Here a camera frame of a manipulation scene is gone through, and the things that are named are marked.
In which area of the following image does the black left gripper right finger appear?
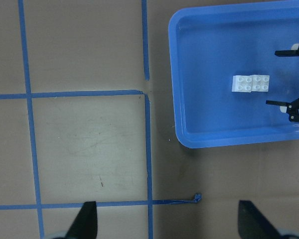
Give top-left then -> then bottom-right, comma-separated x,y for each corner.
238,200 -> 281,239

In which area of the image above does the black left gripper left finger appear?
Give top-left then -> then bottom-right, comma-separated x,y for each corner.
65,201 -> 98,239

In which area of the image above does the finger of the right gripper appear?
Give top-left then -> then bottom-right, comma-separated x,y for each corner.
266,100 -> 288,108
275,50 -> 299,57

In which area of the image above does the white block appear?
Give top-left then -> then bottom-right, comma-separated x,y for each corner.
252,75 -> 270,92
232,75 -> 253,93

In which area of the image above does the blue plastic tray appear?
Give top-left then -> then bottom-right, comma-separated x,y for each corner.
168,0 -> 299,148

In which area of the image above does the brown paper table cover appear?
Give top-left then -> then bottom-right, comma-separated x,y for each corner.
0,0 -> 299,239

